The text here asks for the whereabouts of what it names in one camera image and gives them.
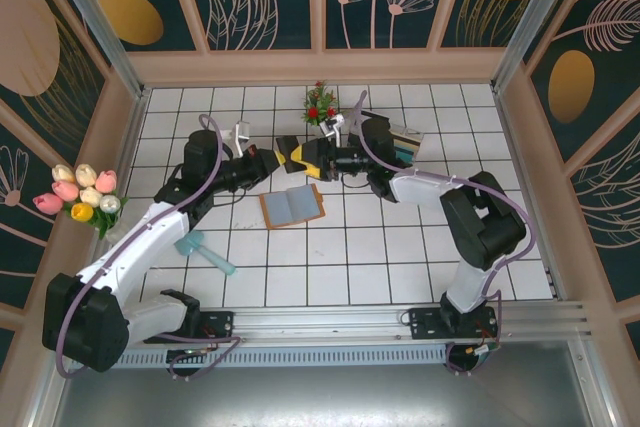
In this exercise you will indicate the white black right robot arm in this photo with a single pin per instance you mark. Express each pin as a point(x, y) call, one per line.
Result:
point(420, 187)

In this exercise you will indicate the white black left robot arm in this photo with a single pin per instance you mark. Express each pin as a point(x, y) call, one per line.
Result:
point(140, 242)

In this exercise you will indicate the potted red flower plant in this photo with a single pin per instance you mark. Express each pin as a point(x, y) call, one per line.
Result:
point(315, 112)

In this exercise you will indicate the teal plastic scoop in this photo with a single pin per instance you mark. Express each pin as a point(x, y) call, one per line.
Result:
point(189, 243)

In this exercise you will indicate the pastel tulip bouquet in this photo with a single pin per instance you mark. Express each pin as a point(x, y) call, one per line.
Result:
point(90, 194)

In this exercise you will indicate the clear glass vase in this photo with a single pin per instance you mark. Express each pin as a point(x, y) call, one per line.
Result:
point(112, 234)

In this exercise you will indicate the brushed metal sheet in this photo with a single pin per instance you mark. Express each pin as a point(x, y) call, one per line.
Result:
point(320, 397)

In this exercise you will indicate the aluminium floor rail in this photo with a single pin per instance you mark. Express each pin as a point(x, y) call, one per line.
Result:
point(133, 137)
point(508, 122)

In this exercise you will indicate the dark wall panel gold oval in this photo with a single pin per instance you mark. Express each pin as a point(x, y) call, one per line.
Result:
point(570, 87)
point(130, 17)

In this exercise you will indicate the aluminium frame post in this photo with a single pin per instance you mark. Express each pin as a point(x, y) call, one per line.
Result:
point(532, 22)
point(103, 32)

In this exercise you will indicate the wide aluminium mounting rail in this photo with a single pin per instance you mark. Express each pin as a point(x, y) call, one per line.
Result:
point(320, 319)

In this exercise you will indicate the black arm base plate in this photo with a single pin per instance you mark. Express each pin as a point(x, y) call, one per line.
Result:
point(425, 324)
point(220, 327)

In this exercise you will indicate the dark wall panel gold lines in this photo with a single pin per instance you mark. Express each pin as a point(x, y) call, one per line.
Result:
point(30, 47)

